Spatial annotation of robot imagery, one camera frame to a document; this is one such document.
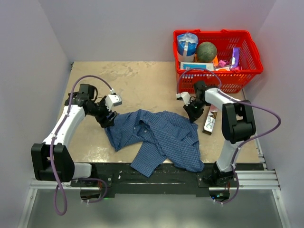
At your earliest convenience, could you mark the blue white wrapped roll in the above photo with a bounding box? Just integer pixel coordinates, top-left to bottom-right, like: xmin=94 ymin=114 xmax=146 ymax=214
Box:
xmin=177 ymin=32 xmax=199 ymax=62

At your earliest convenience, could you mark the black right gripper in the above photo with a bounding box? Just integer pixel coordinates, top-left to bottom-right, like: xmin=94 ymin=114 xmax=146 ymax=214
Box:
xmin=183 ymin=99 xmax=209 ymax=123

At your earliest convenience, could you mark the blue plaid shirt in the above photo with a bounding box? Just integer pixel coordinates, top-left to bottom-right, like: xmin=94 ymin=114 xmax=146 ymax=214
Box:
xmin=105 ymin=110 xmax=204 ymax=177

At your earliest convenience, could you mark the purple snack package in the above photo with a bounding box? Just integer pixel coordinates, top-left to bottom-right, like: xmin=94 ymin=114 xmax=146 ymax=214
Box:
xmin=230 ymin=47 xmax=241 ymax=70

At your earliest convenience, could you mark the red plastic basket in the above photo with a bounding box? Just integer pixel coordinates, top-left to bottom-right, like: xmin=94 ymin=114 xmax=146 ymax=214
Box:
xmin=172 ymin=29 xmax=264 ymax=94

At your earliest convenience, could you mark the blue white razor box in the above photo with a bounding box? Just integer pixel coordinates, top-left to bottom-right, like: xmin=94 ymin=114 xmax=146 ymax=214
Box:
xmin=180 ymin=62 xmax=214 ymax=71

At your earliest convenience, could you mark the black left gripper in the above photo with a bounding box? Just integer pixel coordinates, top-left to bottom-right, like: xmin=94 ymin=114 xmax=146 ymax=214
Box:
xmin=87 ymin=96 xmax=117 ymax=128

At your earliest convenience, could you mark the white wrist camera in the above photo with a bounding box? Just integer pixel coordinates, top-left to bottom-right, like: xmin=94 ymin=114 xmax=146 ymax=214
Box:
xmin=105 ymin=89 xmax=123 ymax=111
xmin=176 ymin=92 xmax=191 ymax=106

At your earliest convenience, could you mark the orange package in basket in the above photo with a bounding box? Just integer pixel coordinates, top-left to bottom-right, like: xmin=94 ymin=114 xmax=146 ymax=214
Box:
xmin=212 ymin=56 xmax=219 ymax=67

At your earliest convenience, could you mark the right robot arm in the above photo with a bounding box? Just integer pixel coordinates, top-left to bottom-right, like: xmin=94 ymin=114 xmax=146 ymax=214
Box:
xmin=176 ymin=81 xmax=256 ymax=187

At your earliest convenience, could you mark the green round melon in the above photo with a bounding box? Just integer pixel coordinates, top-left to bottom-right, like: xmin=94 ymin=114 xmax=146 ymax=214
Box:
xmin=196 ymin=41 xmax=217 ymax=63

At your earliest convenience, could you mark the white chocolate bar box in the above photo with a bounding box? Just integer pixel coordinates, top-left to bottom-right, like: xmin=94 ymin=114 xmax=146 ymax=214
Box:
xmin=202 ymin=105 xmax=219 ymax=135

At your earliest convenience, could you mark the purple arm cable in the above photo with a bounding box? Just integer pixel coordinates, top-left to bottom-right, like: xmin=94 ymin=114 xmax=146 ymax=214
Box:
xmin=53 ymin=75 xmax=117 ymax=216
xmin=177 ymin=68 xmax=282 ymax=205

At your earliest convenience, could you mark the aluminium frame rail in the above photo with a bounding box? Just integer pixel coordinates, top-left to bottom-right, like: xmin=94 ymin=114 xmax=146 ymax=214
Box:
xmin=18 ymin=133 xmax=292 ymax=228

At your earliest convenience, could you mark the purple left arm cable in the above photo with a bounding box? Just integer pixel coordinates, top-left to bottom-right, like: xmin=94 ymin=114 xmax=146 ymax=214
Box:
xmin=53 ymin=75 xmax=117 ymax=216

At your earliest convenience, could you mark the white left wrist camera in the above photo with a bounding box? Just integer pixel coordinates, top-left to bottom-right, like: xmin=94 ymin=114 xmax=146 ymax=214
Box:
xmin=105 ymin=89 xmax=123 ymax=111

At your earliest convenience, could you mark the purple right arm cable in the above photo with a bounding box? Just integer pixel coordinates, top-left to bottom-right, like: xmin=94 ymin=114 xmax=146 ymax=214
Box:
xmin=177 ymin=68 xmax=282 ymax=205

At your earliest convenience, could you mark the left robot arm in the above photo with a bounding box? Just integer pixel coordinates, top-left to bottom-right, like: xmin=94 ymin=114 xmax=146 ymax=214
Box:
xmin=31 ymin=84 xmax=122 ymax=186

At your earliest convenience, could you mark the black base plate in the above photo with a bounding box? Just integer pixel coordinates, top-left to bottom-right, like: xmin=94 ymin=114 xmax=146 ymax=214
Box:
xmin=60 ymin=162 xmax=264 ymax=199

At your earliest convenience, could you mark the pink small package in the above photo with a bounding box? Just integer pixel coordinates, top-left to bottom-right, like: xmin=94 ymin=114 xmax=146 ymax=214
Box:
xmin=218 ymin=60 xmax=229 ymax=68

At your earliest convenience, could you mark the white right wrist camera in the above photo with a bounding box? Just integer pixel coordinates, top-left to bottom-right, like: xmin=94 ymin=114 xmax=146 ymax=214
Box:
xmin=176 ymin=92 xmax=191 ymax=106

